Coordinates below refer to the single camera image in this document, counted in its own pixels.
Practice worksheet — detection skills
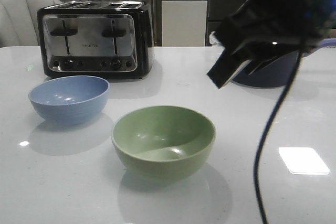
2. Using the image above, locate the black and chrome toaster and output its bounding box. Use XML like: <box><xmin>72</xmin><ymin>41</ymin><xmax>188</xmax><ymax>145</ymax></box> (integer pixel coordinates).
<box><xmin>37</xmin><ymin>1</ymin><xmax>154</xmax><ymax>80</ymax></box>

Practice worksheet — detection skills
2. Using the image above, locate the clear plastic container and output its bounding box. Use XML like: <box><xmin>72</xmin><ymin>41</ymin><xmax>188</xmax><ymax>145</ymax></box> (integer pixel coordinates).
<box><xmin>209</xmin><ymin>31</ymin><xmax>222</xmax><ymax>46</ymax></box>

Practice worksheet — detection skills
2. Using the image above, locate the blue bowl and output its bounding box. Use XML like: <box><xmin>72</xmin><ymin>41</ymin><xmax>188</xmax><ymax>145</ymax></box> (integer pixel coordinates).
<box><xmin>28</xmin><ymin>76</ymin><xmax>110</xmax><ymax>125</ymax></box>

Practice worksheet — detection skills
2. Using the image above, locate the white refrigerator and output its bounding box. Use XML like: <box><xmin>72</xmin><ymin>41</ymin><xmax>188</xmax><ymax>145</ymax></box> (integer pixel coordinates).
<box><xmin>162</xmin><ymin>0</ymin><xmax>207</xmax><ymax>47</ymax></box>

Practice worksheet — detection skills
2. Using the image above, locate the dark blue saucepan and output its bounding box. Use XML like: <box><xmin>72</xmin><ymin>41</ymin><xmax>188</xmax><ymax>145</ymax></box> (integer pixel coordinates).
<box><xmin>230</xmin><ymin>37</ymin><xmax>336</xmax><ymax>89</ymax></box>

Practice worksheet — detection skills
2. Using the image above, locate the black cable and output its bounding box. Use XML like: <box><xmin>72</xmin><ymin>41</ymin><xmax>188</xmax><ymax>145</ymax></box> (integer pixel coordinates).
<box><xmin>253</xmin><ymin>0</ymin><xmax>308</xmax><ymax>224</ymax></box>

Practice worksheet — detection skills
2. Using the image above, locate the dark counter cabinet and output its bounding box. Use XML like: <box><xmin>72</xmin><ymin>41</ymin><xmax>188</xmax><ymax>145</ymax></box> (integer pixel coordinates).
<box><xmin>205</xmin><ymin>0</ymin><xmax>246</xmax><ymax>46</ymax></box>

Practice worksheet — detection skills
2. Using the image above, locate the beige armchair left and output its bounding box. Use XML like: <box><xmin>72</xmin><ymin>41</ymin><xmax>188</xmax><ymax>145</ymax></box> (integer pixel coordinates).
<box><xmin>1</xmin><ymin>0</ymin><xmax>61</xmax><ymax>47</ymax></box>

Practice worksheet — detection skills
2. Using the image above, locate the green bowl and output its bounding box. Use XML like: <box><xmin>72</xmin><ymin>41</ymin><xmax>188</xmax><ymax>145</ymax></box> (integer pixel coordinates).
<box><xmin>111</xmin><ymin>105</ymin><xmax>216</xmax><ymax>182</ymax></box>

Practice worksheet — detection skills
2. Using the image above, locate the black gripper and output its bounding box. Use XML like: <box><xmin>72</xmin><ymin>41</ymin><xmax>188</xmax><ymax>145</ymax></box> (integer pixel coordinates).
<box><xmin>207</xmin><ymin>0</ymin><xmax>335</xmax><ymax>89</ymax></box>

